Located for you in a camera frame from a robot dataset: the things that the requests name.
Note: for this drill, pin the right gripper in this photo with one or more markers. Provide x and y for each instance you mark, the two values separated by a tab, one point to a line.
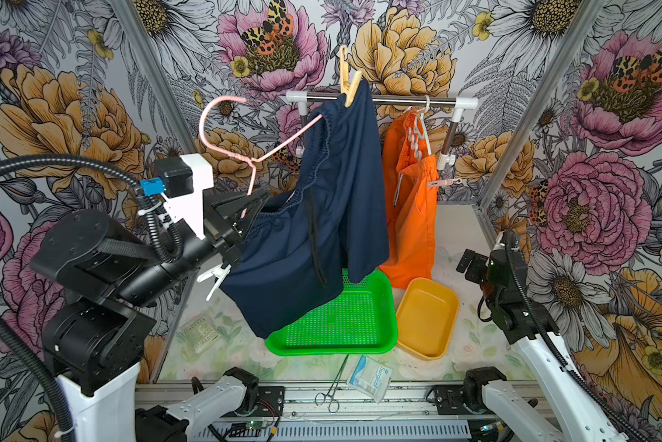
478	261

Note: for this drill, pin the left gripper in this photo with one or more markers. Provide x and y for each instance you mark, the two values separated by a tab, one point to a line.
228	228

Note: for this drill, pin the pink hanger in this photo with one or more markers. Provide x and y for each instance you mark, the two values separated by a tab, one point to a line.
233	155

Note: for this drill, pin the white clothespin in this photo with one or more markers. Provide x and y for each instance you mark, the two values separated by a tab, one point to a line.
217	274

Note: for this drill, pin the navy blue shorts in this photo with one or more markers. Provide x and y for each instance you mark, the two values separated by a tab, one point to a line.
330	226

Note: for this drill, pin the yellow clothespin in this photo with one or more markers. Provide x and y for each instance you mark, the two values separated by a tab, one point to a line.
349	83

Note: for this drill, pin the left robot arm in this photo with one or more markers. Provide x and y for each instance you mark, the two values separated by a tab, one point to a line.
92	347

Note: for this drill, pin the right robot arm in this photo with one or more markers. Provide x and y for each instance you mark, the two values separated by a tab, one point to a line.
531	330

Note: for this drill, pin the orange shorts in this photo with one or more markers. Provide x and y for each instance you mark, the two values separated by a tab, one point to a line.
411	207

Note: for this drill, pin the white hanger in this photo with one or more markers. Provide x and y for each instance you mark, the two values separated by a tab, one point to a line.
418	133

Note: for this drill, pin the yellow plastic tray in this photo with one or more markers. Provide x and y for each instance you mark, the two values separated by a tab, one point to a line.
425	319

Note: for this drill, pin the pink clothespin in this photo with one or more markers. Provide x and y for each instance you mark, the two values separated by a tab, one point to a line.
445	183

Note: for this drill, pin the small clear packet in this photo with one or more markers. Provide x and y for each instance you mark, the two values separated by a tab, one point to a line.
200	335

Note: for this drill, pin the clothes rack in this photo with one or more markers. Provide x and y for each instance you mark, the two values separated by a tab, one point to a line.
458	104

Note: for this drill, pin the green plastic basket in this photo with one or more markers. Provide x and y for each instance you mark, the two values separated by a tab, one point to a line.
360	321

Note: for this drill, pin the surgical mask packet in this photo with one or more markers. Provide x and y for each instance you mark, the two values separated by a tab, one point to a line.
371	378

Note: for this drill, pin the metal surgical scissors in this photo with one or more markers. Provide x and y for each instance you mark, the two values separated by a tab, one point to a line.
328	397

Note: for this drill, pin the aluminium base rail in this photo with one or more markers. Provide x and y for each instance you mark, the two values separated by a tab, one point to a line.
410	411

